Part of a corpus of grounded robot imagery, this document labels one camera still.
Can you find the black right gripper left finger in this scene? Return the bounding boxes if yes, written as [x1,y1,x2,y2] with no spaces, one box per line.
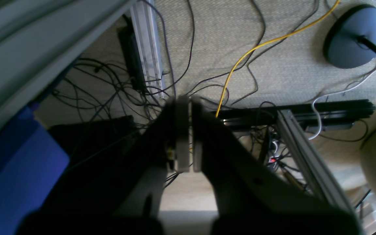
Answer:
[22,97,189,235]

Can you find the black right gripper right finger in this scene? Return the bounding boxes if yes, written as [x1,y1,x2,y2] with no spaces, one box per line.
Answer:
[192,98,361,235]

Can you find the blue cloth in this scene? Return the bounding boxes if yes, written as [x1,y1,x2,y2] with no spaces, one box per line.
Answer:
[0,107,69,235]

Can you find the round blue-grey stand base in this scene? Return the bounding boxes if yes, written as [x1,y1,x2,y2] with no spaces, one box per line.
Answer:
[323,4,376,69]

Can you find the silver aluminium frame rail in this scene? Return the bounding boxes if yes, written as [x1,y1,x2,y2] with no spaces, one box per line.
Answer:
[276,110,354,215]

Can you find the black aluminium frame rail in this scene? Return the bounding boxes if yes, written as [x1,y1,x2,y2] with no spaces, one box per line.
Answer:
[218,99,376,132]

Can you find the yellow cable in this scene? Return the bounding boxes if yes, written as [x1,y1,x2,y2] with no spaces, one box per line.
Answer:
[216,0,340,118]

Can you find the white cable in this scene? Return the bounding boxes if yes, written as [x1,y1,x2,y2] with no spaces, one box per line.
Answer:
[308,57,376,140]

